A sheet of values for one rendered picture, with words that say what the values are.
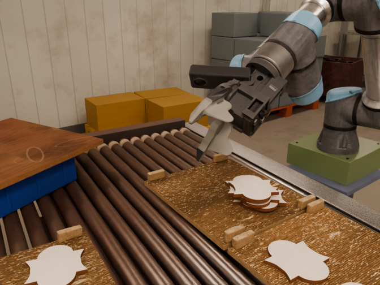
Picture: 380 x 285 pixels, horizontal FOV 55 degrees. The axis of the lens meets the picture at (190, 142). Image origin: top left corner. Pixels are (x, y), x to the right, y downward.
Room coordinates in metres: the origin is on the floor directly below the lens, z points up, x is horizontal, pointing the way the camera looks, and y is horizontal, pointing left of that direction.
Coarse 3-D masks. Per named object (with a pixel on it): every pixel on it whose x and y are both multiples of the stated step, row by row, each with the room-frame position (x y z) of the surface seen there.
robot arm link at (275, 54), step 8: (264, 48) 0.70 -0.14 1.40; (272, 48) 0.69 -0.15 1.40; (280, 48) 0.69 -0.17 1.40; (256, 56) 0.69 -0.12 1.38; (264, 56) 0.68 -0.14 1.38; (272, 56) 0.68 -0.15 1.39; (280, 56) 0.68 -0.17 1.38; (288, 56) 0.68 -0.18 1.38; (272, 64) 0.67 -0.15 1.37; (280, 64) 0.67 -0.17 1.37; (288, 64) 0.68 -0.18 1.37; (280, 72) 0.67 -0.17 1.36; (288, 72) 0.69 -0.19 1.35
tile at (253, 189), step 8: (240, 176) 0.98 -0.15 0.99; (248, 176) 0.98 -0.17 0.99; (256, 176) 0.98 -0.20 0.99; (232, 184) 0.93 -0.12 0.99; (240, 184) 0.93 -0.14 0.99; (248, 184) 0.93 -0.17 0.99; (256, 184) 0.93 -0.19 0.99; (264, 184) 0.93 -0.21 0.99; (240, 192) 0.88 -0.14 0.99; (248, 192) 0.88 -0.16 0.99; (256, 192) 0.88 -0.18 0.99; (264, 192) 0.88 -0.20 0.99; (272, 192) 0.89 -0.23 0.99; (248, 200) 0.86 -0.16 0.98; (256, 200) 0.85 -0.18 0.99; (264, 200) 0.85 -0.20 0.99
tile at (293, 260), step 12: (276, 252) 0.68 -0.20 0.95; (288, 252) 0.68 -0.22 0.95; (300, 252) 0.68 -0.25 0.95; (312, 252) 0.68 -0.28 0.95; (276, 264) 0.64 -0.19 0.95; (288, 264) 0.64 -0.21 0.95; (300, 264) 0.64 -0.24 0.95; (312, 264) 0.64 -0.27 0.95; (324, 264) 0.64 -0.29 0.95; (288, 276) 0.61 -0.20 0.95; (300, 276) 0.61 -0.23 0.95; (312, 276) 0.61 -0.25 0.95; (324, 276) 0.61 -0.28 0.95
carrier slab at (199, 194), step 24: (192, 168) 1.16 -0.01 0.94; (216, 168) 1.16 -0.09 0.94; (240, 168) 1.16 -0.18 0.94; (168, 192) 0.99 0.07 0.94; (192, 192) 0.99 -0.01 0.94; (216, 192) 0.99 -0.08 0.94; (288, 192) 0.99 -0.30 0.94; (192, 216) 0.85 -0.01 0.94; (216, 216) 0.85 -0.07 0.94; (240, 216) 0.85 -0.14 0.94; (264, 216) 0.85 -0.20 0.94; (288, 216) 0.85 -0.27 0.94; (216, 240) 0.75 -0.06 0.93
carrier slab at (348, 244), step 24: (312, 216) 0.85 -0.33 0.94; (336, 216) 0.85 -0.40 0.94; (264, 240) 0.74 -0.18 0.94; (288, 240) 0.74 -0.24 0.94; (312, 240) 0.74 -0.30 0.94; (336, 240) 0.74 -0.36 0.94; (360, 240) 0.74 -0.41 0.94; (264, 264) 0.66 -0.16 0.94; (336, 264) 0.66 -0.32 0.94; (360, 264) 0.66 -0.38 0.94
